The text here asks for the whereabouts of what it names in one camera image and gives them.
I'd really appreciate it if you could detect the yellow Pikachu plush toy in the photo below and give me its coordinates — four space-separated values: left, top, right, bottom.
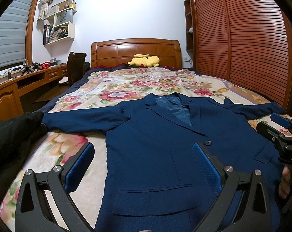
124 54 160 68

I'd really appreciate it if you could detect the wooden bed headboard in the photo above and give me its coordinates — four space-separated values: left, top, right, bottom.
91 38 182 69

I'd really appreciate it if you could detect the grey window blind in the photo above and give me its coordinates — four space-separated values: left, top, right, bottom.
0 0 32 68

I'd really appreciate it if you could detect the person's right hand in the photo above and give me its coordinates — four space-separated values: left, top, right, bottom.
278 165 292 199

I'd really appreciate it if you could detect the wooden louvered wardrobe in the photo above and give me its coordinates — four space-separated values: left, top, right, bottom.
185 0 292 116

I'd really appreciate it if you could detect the white wall shelf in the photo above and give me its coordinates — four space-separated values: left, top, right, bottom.
43 0 77 47

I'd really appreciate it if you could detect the red basket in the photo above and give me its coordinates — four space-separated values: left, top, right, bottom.
40 61 50 70

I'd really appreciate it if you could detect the wooden desk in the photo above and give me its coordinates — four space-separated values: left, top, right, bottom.
0 64 67 122

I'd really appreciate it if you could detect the black garment on bed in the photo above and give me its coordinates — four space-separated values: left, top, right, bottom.
0 112 47 206

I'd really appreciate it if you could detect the navy blue suit jacket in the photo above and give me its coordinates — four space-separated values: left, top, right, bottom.
43 93 284 231

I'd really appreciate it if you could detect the dark wooden chair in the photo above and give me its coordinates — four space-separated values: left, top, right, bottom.
59 52 90 86

